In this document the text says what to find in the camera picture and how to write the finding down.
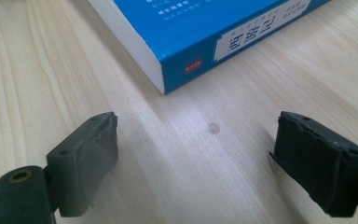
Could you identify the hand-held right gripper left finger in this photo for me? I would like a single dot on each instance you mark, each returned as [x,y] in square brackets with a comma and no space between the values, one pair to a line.
[84,161]

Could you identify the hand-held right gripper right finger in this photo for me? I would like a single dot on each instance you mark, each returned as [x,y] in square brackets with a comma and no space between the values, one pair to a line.
[320,165]

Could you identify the blue book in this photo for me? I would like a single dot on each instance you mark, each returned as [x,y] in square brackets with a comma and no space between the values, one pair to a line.
[180,34]

